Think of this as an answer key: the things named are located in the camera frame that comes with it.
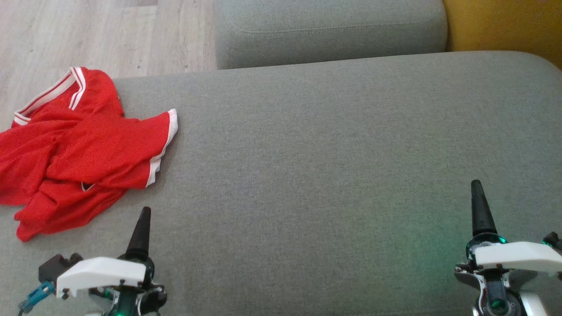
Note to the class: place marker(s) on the red basketball jersey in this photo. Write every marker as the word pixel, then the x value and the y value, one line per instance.
pixel 35 145

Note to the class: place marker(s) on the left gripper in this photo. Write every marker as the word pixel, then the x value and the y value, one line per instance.
pixel 131 300

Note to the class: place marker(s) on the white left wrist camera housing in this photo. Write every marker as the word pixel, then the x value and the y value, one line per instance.
pixel 101 272

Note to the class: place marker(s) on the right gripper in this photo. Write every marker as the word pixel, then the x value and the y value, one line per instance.
pixel 496 289

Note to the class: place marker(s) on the grey fabric sofa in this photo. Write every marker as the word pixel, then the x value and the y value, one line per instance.
pixel 307 184

